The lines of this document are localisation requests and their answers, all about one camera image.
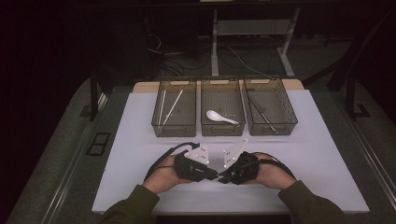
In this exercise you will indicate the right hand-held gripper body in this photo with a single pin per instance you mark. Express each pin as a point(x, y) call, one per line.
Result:
point(246, 168)

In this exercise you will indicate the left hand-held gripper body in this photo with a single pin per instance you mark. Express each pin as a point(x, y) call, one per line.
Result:
point(188, 168)

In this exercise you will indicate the smoky transparent plastic bin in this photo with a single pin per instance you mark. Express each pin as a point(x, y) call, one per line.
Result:
point(277, 102)
point(183, 112)
point(222, 99)

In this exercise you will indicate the white ceramic spoon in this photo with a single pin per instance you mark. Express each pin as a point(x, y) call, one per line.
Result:
point(214, 115)

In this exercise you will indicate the person's left hand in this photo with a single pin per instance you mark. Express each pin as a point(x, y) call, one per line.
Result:
point(163, 175)

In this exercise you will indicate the person's right hand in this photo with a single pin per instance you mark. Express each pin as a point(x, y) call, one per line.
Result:
point(274, 174)

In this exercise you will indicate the black metal stand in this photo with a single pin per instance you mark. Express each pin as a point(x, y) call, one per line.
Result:
point(350, 93)

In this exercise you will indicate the white desk frame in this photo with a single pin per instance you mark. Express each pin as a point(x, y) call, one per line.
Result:
point(214, 46)

